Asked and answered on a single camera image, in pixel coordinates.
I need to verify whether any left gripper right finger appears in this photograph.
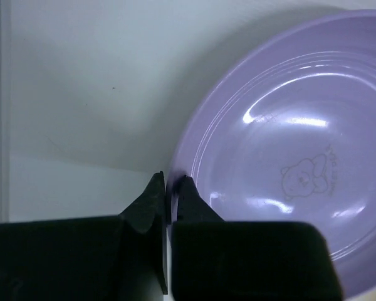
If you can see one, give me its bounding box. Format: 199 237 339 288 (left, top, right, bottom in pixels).
170 176 343 300

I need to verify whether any lilac plate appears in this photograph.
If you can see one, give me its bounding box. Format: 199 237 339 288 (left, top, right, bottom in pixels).
167 9 376 297

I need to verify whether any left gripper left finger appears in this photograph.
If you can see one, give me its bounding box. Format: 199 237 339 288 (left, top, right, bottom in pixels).
0 172 168 300

